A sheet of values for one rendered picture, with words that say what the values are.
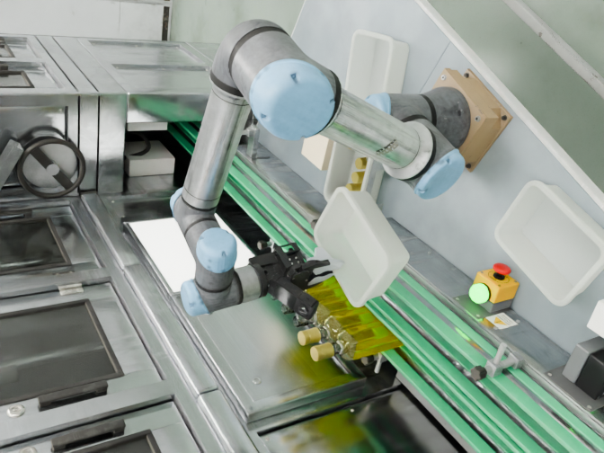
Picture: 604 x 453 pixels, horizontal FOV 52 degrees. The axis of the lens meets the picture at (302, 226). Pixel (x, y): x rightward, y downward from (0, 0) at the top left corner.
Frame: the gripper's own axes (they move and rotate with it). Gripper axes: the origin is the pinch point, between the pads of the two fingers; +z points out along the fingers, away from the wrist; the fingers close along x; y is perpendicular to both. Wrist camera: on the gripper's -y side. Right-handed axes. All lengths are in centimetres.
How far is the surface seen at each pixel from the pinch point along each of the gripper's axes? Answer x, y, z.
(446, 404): 15.0, -32.6, 14.8
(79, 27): 165, 352, 19
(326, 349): 14.8, -11.1, -5.1
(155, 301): 40, 28, -31
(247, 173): 42, 70, 14
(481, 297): -2.8, -18.5, 26.0
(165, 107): 36, 103, -4
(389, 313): 12.9, -8.2, 13.6
